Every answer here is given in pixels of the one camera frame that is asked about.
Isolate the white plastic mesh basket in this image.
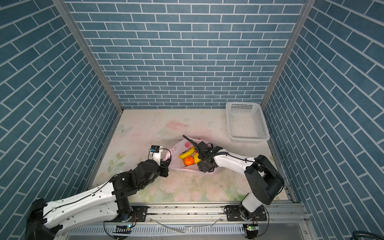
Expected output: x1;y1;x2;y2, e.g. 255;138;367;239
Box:
226;102;270;144

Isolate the aluminium mounting rail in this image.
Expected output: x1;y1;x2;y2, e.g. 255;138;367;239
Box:
86;201;310;226

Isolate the yellow banana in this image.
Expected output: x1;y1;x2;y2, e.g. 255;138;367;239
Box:
179;147;195;160

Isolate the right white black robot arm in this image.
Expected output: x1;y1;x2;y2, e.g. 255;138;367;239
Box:
195;142;285;221

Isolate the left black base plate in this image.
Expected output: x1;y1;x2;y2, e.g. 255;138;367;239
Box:
110;206;149;223

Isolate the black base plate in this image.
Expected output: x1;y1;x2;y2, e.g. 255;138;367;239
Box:
224;204;268;222
110;206;149;223

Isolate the orange fruit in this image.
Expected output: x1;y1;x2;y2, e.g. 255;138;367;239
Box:
184;156;195;166

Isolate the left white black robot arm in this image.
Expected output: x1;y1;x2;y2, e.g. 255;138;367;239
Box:
25;159;171;240

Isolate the yellow lemon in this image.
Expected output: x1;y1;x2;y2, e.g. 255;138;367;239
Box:
194;153;201;164

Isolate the white slotted cable duct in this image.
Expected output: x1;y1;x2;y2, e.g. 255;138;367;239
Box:
69;224;245;237

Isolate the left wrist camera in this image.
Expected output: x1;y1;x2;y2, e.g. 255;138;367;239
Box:
148;145;163;166

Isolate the pink plastic bag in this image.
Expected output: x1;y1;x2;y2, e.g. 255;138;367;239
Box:
166;139;221;175

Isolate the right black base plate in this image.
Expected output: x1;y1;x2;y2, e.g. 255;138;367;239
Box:
224;204;268;222

